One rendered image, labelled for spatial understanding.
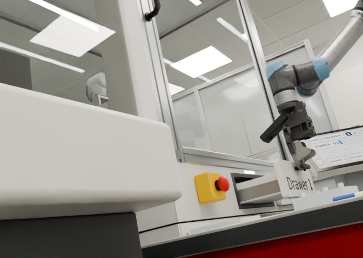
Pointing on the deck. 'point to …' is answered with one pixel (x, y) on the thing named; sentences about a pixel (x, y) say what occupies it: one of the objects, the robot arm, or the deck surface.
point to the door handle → (154, 4)
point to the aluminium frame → (162, 110)
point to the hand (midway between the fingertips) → (300, 167)
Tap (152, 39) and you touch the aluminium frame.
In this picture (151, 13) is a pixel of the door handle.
